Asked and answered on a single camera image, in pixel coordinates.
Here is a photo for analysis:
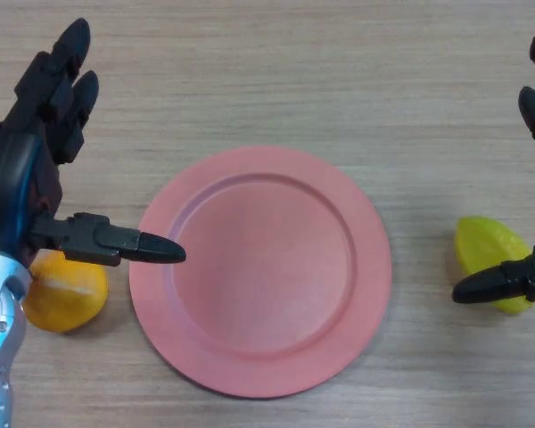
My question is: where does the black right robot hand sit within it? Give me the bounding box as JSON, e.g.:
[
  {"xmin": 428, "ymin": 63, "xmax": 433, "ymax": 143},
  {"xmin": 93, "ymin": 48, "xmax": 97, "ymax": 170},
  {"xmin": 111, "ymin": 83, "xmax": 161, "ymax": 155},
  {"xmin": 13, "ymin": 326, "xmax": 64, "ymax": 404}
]
[{"xmin": 452, "ymin": 35, "xmax": 535, "ymax": 306}]

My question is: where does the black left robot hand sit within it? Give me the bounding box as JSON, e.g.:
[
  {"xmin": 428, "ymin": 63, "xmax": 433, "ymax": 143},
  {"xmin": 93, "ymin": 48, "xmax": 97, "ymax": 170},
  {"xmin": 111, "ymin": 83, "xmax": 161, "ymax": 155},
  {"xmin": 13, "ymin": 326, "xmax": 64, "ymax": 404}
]
[{"xmin": 0, "ymin": 17, "xmax": 187, "ymax": 270}]

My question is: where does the yellow starfruit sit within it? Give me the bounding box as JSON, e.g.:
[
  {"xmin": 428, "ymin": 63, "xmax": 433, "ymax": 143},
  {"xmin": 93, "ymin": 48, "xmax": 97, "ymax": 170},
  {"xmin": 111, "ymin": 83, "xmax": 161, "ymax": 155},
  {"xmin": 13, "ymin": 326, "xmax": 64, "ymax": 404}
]
[{"xmin": 454, "ymin": 216, "xmax": 532, "ymax": 317}]

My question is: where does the pink round plate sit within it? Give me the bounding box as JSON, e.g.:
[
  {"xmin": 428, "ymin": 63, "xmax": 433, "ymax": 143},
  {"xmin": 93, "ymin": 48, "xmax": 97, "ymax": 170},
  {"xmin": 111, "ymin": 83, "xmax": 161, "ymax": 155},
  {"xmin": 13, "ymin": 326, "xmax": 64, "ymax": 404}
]
[{"xmin": 128, "ymin": 145, "xmax": 392, "ymax": 399}]

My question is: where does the orange round fruit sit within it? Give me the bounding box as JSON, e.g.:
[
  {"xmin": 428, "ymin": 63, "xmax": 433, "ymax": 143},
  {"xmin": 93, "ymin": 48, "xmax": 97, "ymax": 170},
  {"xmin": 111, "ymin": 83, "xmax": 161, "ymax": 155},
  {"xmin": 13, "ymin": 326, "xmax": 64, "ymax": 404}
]
[{"xmin": 21, "ymin": 250, "xmax": 109, "ymax": 334}]

